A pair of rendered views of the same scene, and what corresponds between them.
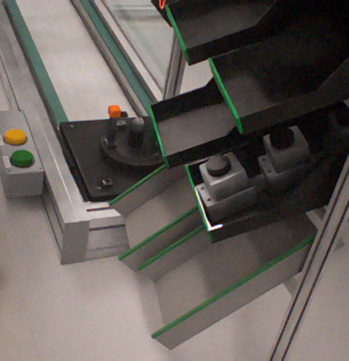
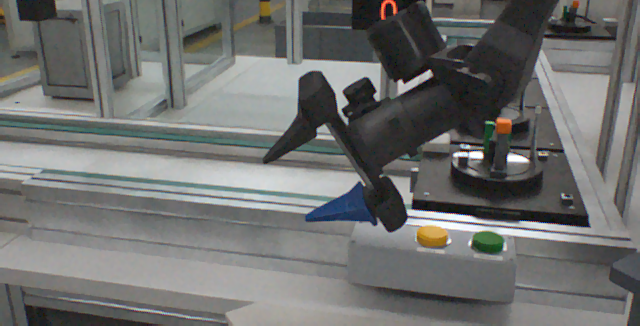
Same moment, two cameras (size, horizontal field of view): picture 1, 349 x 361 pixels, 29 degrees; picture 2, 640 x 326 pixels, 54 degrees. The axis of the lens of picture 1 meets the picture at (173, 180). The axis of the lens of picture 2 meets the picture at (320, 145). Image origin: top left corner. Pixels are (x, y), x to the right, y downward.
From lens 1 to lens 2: 123 cm
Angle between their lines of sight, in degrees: 45
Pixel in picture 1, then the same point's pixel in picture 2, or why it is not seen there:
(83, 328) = not seen: outside the picture
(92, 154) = (495, 196)
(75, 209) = (605, 235)
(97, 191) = (577, 210)
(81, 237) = not seen: hidden behind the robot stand
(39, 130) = (416, 219)
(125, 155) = (521, 172)
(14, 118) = (379, 230)
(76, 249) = not seen: hidden behind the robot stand
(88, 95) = (310, 188)
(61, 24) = (122, 164)
